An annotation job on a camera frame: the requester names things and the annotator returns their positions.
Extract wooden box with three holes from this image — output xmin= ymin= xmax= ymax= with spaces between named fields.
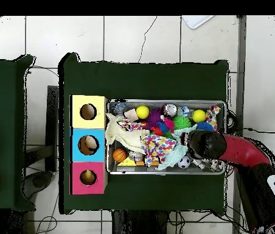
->
xmin=69 ymin=94 xmax=109 ymax=195

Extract dark green table cloth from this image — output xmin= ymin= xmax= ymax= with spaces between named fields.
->
xmin=0 ymin=54 xmax=36 ymax=210
xmin=58 ymin=52 xmax=229 ymax=215

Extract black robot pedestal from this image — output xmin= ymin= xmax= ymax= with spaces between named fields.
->
xmin=113 ymin=210 xmax=170 ymax=234

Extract green spiky rubber ball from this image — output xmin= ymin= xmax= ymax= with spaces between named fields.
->
xmin=172 ymin=115 xmax=192 ymax=130

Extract yellow ball with seam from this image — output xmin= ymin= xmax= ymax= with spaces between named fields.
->
xmin=136 ymin=105 xmax=150 ymax=119

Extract mint green knitted cloth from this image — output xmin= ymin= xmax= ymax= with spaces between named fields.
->
xmin=156 ymin=124 xmax=198 ymax=171

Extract wooden block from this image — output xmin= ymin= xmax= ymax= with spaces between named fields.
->
xmin=124 ymin=108 xmax=139 ymax=122

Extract crushed red soda can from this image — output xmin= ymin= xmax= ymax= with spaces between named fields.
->
xmin=162 ymin=103 xmax=178 ymax=117

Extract cream knitted cloth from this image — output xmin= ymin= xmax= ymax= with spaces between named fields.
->
xmin=105 ymin=113 xmax=151 ymax=154

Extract plain yellow ball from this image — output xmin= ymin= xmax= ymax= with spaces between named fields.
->
xmin=192 ymin=109 xmax=207 ymax=123

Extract silver mesh bin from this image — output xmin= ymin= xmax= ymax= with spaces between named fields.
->
xmin=106 ymin=98 xmax=227 ymax=176

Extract black stand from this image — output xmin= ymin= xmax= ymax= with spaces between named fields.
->
xmin=45 ymin=85 xmax=60 ymax=172

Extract orange basketball toy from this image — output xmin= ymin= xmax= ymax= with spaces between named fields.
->
xmin=112 ymin=148 xmax=127 ymax=163

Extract blue spiky rubber ball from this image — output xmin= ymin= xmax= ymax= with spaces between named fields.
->
xmin=197 ymin=121 xmax=215 ymax=132

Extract yellow duck plush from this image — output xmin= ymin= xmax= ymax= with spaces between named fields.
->
xmin=82 ymin=169 xmax=94 ymax=183

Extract white tray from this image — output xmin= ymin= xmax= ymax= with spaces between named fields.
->
xmin=181 ymin=15 xmax=215 ymax=30

